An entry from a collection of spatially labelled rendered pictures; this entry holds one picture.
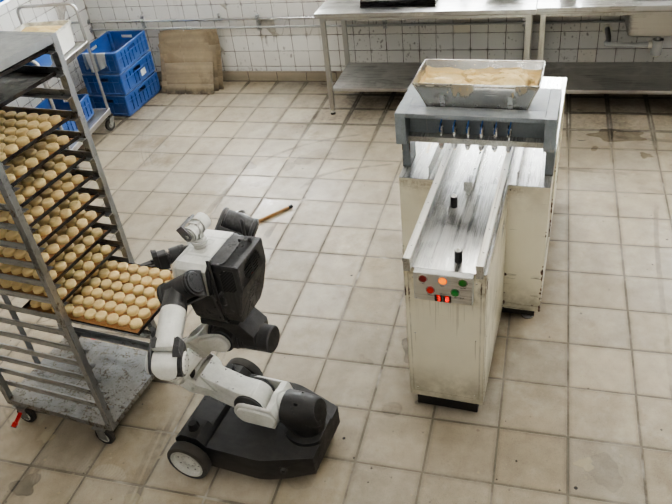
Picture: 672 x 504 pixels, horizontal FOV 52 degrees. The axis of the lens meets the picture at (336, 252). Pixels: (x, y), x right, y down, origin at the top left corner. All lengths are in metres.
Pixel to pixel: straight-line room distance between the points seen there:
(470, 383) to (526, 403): 0.35
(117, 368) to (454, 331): 1.72
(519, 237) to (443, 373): 0.79
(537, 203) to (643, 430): 1.11
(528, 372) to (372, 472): 0.94
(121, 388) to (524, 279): 2.08
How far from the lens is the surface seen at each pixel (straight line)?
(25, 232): 2.81
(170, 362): 2.37
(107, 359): 3.81
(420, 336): 3.07
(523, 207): 3.41
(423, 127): 3.37
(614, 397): 3.54
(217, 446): 3.18
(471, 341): 3.03
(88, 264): 3.18
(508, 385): 3.51
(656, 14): 5.65
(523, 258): 3.58
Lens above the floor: 2.56
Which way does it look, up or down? 36 degrees down
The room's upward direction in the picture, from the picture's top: 7 degrees counter-clockwise
